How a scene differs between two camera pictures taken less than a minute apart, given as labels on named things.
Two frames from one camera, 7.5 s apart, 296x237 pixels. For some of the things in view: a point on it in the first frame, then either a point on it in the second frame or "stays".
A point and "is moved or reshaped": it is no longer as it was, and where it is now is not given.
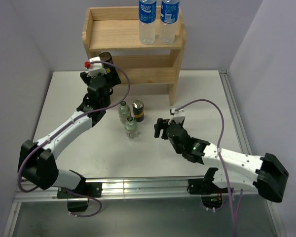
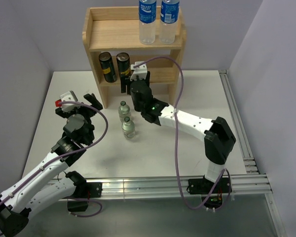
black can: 110,69 stays
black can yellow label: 138,107 is moved or reshaped
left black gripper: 114,82 -> 92,99
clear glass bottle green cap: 124,111 stays
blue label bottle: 147,16 stays
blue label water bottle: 169,14 stays
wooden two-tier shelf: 115,30 stays
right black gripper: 162,124 -> 125,81
